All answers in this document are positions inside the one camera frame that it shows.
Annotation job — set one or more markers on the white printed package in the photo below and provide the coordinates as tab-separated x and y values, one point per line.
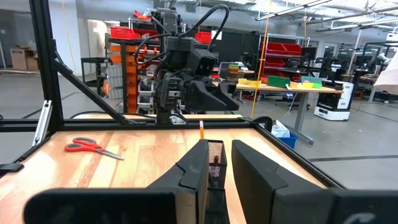
280	129

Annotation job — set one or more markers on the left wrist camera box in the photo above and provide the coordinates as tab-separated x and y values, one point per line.
202	63

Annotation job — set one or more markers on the black mesh desk organizer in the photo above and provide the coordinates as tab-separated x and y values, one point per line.
217	174

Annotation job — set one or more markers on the red plastic bin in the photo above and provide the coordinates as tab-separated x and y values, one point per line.
124	32

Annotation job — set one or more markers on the yellow plastic bin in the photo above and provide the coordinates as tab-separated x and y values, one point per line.
248	83

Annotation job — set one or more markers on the brown cardboard box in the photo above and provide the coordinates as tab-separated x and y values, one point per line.
23	59

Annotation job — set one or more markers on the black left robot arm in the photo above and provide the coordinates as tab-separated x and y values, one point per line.
169	21

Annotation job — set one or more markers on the white shade silver table lamp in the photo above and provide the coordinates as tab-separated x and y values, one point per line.
388	77

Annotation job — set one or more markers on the green plastic bin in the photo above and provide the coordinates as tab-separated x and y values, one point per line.
278	81

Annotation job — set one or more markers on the silver frame bracket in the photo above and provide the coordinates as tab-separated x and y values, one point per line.
178	119
42	124

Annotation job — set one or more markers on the blue plastic bin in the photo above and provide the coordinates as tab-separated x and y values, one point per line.
289	141

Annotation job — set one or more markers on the wooden table with bins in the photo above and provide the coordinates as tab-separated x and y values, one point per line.
311	90

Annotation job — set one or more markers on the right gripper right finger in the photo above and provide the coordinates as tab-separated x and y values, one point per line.
280	205

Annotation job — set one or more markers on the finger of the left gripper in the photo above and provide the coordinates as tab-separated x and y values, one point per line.
202	99
231	104

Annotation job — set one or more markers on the black aluminium table frame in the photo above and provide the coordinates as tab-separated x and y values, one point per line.
46	62

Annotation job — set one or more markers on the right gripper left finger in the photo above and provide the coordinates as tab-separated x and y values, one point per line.
124	208

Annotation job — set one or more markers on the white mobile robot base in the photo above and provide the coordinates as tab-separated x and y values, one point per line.
332	102

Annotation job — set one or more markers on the orange parts shelf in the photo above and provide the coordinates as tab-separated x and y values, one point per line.
132	77

